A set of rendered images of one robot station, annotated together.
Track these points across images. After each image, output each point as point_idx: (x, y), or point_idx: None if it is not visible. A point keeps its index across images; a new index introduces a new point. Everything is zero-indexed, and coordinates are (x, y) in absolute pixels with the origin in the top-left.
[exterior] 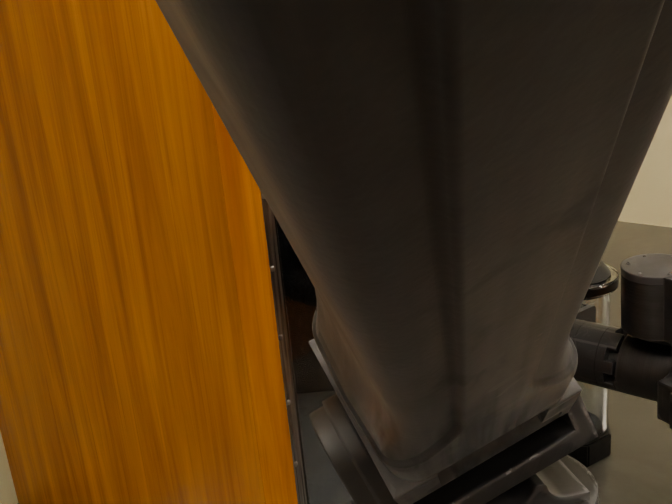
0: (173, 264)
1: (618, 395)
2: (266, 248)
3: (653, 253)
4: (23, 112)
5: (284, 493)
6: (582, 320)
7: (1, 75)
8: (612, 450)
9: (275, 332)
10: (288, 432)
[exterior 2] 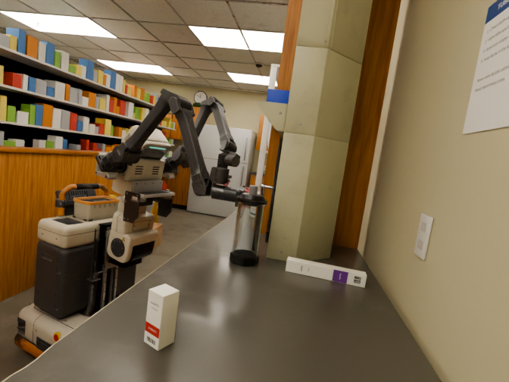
0: None
1: (235, 277)
2: (267, 154)
3: (223, 168)
4: None
5: None
6: (236, 188)
7: None
8: (229, 261)
9: (266, 166)
10: (263, 182)
